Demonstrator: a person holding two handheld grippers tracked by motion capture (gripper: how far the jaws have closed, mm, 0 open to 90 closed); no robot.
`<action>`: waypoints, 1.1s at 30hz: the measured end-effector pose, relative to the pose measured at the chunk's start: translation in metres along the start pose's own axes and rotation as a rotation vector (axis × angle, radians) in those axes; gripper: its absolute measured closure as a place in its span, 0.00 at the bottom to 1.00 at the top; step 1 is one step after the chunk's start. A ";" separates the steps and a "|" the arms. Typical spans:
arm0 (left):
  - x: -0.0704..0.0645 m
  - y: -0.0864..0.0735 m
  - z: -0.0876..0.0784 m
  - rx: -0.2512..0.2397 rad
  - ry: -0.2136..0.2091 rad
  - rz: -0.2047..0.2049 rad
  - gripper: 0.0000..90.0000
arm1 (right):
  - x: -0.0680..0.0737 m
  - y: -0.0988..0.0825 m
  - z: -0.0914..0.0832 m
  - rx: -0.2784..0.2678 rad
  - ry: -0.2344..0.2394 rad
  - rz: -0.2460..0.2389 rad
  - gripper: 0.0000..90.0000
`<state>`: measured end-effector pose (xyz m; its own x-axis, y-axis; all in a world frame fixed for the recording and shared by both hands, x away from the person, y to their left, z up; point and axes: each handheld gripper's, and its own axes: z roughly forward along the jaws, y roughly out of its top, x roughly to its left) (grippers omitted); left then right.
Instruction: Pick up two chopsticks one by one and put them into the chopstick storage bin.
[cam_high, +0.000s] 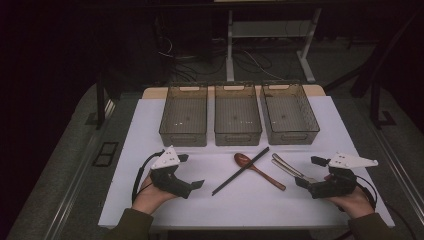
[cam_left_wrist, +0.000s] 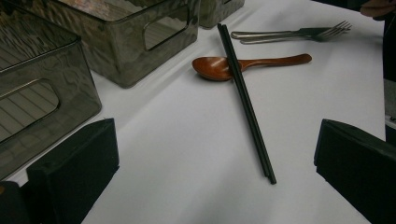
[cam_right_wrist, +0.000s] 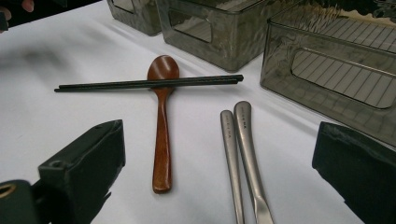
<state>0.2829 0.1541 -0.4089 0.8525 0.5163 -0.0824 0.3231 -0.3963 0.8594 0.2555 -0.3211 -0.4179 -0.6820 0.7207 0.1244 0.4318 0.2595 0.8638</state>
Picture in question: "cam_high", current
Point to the white table sheet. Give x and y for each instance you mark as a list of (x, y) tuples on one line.
[(233, 210)]

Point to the white metal stand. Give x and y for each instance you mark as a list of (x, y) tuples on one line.
[(230, 50)]

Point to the black upright metal stand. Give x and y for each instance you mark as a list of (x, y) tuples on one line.
[(375, 106)]

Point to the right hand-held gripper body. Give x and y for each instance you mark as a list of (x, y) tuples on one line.
[(336, 186)]

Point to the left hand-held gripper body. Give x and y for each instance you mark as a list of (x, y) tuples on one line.
[(166, 178)]

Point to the person's left hand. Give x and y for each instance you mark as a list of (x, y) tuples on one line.
[(150, 198)]

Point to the metal fork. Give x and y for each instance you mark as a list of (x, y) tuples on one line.
[(283, 168)]

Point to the smoky transparent plastic bin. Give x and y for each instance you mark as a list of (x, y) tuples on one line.
[(237, 115), (288, 115), (183, 115)]

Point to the black slanted metal stand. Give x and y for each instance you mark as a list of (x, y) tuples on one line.
[(363, 73)]

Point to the metal table knife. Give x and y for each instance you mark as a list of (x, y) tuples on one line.
[(289, 165)]

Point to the black chopstick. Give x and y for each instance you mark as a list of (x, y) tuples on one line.
[(239, 170)]

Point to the brown wooden spoon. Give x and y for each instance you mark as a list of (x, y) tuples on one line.
[(242, 160)]

